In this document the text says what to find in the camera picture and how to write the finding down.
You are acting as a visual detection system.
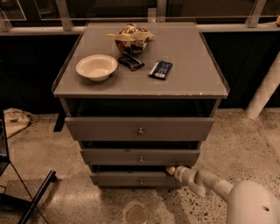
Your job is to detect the grey top drawer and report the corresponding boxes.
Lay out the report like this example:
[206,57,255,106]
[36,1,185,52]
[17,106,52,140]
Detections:
[65,117,214,141]

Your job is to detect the black folding stand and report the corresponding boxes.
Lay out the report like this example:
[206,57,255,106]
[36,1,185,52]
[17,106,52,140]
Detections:
[0,109,58,224]

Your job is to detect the metal window rail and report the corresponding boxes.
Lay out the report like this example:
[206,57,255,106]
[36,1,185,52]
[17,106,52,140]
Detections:
[0,0,280,36]

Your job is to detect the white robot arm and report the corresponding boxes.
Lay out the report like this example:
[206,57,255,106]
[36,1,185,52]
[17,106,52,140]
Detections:
[165,166,280,224]

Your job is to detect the black snack bar wrapper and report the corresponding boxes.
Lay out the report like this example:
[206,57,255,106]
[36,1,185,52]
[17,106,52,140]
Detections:
[118,53,144,71]

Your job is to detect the white paper bowl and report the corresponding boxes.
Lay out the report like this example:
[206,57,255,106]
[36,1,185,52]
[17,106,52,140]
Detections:
[76,54,117,81]

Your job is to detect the grey drawer cabinet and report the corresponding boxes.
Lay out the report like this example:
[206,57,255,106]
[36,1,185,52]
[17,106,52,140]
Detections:
[52,23,229,176]

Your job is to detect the beige cloth bag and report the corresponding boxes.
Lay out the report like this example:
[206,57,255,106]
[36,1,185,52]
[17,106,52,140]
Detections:
[3,108,39,137]

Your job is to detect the white diagonal pole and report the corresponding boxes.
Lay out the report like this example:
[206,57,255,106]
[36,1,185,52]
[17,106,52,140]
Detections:
[245,52,280,119]

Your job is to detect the grey middle drawer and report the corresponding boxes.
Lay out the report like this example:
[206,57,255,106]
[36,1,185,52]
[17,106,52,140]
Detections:
[80,149,200,166]

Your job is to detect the grey bottom drawer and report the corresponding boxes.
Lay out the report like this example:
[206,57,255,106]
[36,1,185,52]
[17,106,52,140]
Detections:
[91,171,184,187]

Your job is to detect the grey drawer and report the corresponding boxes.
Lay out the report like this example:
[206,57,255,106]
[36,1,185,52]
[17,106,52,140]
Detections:
[91,171,184,187]
[80,149,200,166]
[65,117,214,141]

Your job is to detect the crumpled chip bag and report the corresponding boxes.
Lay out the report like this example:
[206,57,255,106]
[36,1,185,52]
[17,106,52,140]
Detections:
[107,23,153,55]

